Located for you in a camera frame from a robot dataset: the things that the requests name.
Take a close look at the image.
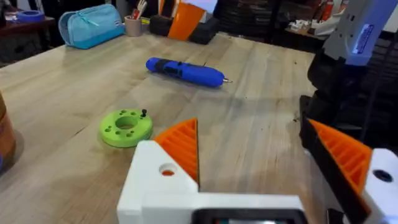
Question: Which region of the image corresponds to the white orange left gripper left finger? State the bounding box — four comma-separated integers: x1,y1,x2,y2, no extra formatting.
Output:
117,118,200,224

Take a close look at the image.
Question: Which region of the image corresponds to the white orange left gripper right finger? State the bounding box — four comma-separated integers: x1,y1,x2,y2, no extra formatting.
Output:
299,118,398,224

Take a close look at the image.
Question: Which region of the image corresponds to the blue electric screwdriver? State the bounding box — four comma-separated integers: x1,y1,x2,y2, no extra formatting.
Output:
145,57,233,88

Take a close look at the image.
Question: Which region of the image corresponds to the green disc with holes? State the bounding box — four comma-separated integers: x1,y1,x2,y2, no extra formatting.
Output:
98,108,154,149

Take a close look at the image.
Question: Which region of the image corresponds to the brown round tub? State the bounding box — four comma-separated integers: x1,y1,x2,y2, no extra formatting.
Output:
0,91,17,172

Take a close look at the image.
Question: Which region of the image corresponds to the beige cup with pens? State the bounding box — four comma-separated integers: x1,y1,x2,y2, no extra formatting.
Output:
124,0,149,38

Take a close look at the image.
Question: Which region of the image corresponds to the black and orange tool case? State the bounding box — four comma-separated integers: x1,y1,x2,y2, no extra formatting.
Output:
149,0,220,45

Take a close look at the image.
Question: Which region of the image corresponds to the light blue zip bag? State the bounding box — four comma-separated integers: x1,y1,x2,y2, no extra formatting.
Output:
58,3,126,50

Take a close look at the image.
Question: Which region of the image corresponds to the blue tape roll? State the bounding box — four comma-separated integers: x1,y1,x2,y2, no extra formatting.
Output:
17,10,45,23

